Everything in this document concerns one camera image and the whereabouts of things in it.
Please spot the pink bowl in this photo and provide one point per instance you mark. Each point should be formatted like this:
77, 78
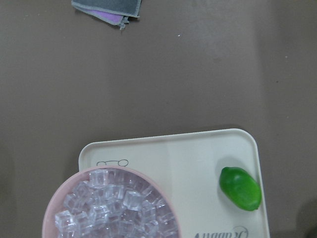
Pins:
55, 205

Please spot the green lime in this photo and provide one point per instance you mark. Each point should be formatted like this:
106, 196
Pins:
240, 188

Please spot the cream serving tray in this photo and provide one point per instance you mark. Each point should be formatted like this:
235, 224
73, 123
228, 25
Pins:
187, 168

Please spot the clear ice cubes pile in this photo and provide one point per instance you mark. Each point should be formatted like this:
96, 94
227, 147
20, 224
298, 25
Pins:
114, 203

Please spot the grey folded cloth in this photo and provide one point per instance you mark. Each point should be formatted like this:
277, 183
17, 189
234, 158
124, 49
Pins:
114, 12

